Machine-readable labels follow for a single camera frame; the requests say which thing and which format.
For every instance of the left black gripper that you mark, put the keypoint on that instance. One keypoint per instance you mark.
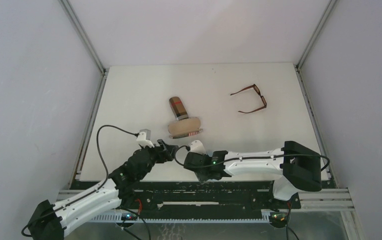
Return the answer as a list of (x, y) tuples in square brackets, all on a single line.
[(161, 151)]

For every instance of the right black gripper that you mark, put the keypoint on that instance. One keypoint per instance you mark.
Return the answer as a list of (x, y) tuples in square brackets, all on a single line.
[(191, 159)]

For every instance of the flag print glasses case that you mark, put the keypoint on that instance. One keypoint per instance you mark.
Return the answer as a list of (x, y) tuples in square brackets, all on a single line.
[(184, 128)]

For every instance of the brown striped glasses case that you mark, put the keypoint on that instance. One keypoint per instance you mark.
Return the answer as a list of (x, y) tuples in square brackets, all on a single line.
[(178, 108)]

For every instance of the brown tortoise sunglasses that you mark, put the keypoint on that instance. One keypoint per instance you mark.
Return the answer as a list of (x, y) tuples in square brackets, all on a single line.
[(254, 97)]

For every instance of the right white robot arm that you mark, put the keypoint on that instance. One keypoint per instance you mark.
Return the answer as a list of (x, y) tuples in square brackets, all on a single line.
[(297, 166)]

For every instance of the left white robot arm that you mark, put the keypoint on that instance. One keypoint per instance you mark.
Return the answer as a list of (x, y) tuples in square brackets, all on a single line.
[(55, 221)]

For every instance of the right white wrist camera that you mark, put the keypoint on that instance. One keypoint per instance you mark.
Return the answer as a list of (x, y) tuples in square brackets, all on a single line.
[(197, 147)]

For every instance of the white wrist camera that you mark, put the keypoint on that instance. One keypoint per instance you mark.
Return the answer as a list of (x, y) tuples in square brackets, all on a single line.
[(143, 139), (197, 147)]

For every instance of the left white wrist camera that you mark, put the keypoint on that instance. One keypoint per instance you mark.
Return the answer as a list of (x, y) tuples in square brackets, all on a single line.
[(143, 139)]

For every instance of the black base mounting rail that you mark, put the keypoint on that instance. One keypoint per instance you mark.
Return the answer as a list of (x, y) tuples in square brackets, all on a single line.
[(215, 200)]

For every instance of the left aluminium frame post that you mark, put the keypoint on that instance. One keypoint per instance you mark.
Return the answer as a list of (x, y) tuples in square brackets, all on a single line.
[(75, 21)]

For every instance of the aluminium frame post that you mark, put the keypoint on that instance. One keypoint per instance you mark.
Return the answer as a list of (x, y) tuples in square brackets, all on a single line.
[(327, 13), (75, 21)]

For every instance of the right aluminium frame post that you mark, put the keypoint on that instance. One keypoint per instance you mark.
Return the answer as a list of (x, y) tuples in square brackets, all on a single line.
[(327, 13)]

